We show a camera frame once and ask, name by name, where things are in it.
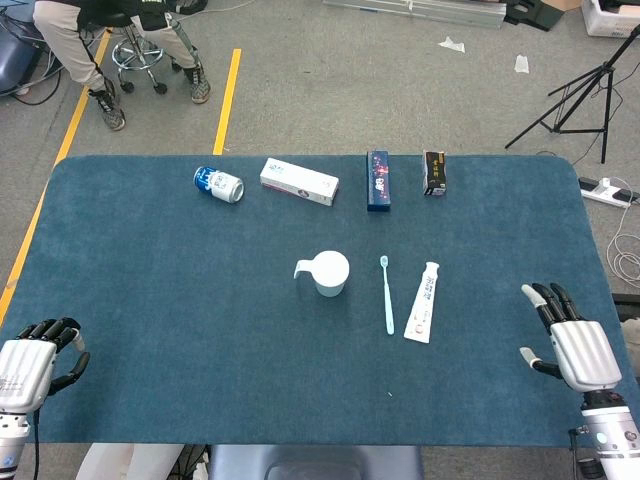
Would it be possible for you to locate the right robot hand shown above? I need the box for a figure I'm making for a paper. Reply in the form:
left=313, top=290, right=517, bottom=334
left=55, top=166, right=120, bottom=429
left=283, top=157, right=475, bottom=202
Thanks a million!
left=518, top=282, right=625, bottom=394

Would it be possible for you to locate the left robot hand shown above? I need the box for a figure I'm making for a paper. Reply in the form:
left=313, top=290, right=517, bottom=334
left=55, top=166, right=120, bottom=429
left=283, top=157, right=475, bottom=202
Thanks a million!
left=0, top=316, right=92, bottom=414

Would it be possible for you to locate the white toothpaste tube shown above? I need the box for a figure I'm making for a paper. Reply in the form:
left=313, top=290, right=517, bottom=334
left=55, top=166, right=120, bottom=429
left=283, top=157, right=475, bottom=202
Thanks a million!
left=403, top=261, right=442, bottom=344

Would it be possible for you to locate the light blue toothbrush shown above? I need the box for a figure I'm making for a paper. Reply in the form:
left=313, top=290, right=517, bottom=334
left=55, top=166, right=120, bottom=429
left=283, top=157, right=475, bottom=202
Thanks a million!
left=378, top=255, right=396, bottom=336

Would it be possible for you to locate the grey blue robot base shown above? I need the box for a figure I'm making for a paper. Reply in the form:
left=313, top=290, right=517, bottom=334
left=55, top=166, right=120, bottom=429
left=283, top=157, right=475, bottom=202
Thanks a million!
left=207, top=444, right=425, bottom=480

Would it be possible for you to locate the long white toothpaste box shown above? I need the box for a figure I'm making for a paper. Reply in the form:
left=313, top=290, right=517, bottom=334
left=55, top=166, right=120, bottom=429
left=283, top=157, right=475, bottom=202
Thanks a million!
left=259, top=157, right=341, bottom=208

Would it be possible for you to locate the white robot body cover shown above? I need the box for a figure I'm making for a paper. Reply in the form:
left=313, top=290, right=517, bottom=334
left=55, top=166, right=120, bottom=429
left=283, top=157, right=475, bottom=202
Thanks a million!
left=74, top=443, right=186, bottom=480

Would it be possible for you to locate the white power strip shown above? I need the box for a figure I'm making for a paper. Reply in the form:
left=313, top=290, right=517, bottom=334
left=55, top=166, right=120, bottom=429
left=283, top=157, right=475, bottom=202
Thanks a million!
left=578, top=176, right=640, bottom=209

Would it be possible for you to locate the blue felt table mat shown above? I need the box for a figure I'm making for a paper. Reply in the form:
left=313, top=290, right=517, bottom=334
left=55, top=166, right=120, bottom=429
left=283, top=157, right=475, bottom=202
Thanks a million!
left=0, top=154, right=632, bottom=447

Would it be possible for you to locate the small black box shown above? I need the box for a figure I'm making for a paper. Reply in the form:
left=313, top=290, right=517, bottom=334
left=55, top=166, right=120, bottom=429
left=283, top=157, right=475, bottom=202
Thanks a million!
left=422, top=149, right=448, bottom=197

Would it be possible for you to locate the long yellow floor tape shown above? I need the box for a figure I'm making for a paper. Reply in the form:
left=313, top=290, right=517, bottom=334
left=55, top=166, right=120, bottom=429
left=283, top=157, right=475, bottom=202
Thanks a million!
left=0, top=29, right=111, bottom=326

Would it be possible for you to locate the blue white drink can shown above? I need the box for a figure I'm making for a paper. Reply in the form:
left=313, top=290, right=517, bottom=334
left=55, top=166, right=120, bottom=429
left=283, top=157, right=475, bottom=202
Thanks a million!
left=193, top=165, right=245, bottom=205

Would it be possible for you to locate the dark blue long box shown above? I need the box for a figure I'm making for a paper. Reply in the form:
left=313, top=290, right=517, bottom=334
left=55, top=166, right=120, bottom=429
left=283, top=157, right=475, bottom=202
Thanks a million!
left=366, top=150, right=393, bottom=213

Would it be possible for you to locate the black tripod stand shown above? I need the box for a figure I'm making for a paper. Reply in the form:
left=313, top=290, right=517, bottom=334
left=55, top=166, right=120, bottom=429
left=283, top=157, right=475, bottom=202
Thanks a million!
left=504, top=22, right=640, bottom=165

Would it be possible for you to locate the blue padded chair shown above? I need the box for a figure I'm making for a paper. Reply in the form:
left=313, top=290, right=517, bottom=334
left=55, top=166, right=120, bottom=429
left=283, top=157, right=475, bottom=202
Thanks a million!
left=0, top=19, right=42, bottom=96

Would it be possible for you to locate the chrome wheeled stool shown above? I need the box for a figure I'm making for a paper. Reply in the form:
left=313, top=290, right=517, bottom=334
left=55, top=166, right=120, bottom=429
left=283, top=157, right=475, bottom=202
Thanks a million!
left=102, top=12, right=169, bottom=96

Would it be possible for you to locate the white storage bin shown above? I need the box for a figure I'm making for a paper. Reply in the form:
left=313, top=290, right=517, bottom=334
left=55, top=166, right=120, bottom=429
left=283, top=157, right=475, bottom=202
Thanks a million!
left=581, top=0, right=640, bottom=38

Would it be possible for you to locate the seated person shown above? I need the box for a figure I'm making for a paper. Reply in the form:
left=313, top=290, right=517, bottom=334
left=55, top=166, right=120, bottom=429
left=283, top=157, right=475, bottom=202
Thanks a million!
left=32, top=0, right=211, bottom=132

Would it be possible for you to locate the short yellow floor tape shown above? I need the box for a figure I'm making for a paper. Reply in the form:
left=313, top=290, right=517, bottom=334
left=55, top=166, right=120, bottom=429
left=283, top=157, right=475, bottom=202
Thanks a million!
left=212, top=48, right=243, bottom=156

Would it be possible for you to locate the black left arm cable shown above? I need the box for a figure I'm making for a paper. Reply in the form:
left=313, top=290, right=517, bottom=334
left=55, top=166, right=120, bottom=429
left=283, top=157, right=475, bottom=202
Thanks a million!
left=32, top=407, right=42, bottom=480

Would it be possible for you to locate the white coiled cable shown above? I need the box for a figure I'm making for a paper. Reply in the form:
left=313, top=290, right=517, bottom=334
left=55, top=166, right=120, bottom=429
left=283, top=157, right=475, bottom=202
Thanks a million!
left=606, top=192, right=640, bottom=284

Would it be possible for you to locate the pale blue handled cup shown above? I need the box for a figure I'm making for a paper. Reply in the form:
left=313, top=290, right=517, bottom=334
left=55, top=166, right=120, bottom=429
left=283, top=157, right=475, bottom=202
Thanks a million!
left=293, top=250, right=351, bottom=299

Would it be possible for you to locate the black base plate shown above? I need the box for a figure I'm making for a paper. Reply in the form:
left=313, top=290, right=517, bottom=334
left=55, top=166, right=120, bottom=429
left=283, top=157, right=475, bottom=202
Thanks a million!
left=503, top=0, right=564, bottom=32

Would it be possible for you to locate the aluminium rail stack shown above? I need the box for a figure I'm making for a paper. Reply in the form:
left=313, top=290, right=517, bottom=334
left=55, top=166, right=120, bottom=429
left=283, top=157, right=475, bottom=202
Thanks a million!
left=322, top=0, right=509, bottom=30

